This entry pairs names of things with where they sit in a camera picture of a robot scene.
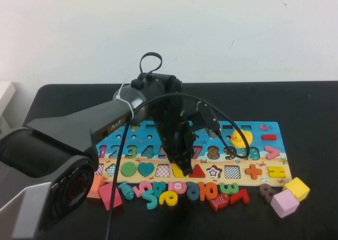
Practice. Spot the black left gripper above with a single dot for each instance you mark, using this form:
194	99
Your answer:
171	118

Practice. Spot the yellow pentagon piece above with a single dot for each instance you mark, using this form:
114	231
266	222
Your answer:
177	172

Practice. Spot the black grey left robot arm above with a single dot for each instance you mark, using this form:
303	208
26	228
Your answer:
66	129

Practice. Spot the red triangle piece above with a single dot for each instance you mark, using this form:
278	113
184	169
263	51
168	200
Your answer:
198	173

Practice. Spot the pink wooden fish piece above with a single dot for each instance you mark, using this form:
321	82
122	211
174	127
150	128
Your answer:
178	187

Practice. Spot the teal number six piece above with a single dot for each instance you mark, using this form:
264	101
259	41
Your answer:
188	191

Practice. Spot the teal number four piece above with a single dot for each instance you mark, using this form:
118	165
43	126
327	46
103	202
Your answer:
159	187

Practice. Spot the teal heart piece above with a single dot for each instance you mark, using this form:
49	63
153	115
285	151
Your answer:
146	168

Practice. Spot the yellow number nine piece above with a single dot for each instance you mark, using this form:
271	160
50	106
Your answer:
171	201

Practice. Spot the green number three piece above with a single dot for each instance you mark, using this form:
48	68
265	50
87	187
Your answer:
224	190

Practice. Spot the green circle piece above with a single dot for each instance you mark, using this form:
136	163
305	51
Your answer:
128	169

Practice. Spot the red wooden fish piece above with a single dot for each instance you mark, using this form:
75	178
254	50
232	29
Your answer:
219	201

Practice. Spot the teal wooden fish piece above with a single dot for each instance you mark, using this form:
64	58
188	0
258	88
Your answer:
126	190

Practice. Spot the red number seven piece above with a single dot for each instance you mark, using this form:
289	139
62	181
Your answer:
244	196

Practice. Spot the orange plus sign piece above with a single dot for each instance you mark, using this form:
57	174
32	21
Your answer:
253	171

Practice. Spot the pink number one piece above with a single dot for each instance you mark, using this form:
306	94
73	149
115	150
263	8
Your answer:
103	151

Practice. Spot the colourful wooden puzzle board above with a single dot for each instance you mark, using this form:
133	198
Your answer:
256	126

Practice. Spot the brown number eight piece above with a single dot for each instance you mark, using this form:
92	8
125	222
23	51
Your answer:
261	191

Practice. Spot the orange wooden shape piece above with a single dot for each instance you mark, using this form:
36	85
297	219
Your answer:
95	188

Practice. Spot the yellow equals sign piece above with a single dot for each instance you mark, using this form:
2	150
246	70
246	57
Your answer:
270	172

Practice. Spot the red minus sign piece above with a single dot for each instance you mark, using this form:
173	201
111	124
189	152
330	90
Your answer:
268	137

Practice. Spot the pink greater-than sign piece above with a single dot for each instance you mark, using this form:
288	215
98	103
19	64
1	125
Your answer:
276	153

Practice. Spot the orange number ten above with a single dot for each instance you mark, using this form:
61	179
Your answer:
202	191

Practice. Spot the teal number five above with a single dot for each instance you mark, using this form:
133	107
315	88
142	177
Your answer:
150	204

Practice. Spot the yellow rubber duck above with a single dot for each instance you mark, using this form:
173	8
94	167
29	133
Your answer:
237	142

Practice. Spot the white zip tie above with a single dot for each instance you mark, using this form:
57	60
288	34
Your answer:
124	99

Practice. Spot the pink wooden cube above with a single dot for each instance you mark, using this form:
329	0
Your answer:
283	204

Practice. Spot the yellow wooden cube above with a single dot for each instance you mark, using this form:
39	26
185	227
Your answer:
295	187

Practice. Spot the white box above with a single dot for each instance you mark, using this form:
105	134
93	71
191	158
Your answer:
5	100

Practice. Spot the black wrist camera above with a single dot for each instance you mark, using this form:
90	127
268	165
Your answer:
208	118

